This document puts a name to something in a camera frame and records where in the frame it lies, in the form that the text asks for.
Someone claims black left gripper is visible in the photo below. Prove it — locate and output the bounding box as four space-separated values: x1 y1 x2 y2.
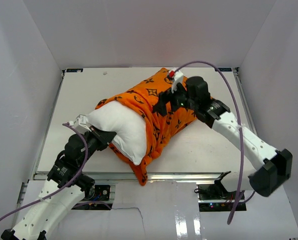
78 124 116 166

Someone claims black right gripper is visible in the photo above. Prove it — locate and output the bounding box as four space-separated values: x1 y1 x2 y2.
152 79 198 118

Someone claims white pillow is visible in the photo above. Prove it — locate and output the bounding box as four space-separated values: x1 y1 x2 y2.
86 100 147 166

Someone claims orange patterned pillowcase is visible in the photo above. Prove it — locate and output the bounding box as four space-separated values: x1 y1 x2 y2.
95 68 196 186

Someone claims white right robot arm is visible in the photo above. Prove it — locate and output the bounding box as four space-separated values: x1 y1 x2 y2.
152 76 293 197

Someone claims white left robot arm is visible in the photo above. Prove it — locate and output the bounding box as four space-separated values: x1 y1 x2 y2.
1 126 116 240

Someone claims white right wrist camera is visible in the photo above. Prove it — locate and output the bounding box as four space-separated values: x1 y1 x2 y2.
166 68 184 93

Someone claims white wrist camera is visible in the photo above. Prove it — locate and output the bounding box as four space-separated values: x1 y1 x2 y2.
166 68 184 93
68 114 91 134

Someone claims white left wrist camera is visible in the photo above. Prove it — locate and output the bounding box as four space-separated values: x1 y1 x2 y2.
68 114 91 134

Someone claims aluminium table frame rail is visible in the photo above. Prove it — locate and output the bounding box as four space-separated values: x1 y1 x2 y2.
10 66 269 240

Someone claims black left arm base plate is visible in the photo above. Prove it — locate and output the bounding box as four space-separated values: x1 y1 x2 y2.
84 184 111 201

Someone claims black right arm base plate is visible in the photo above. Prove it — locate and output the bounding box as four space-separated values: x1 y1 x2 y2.
194 171 237 204

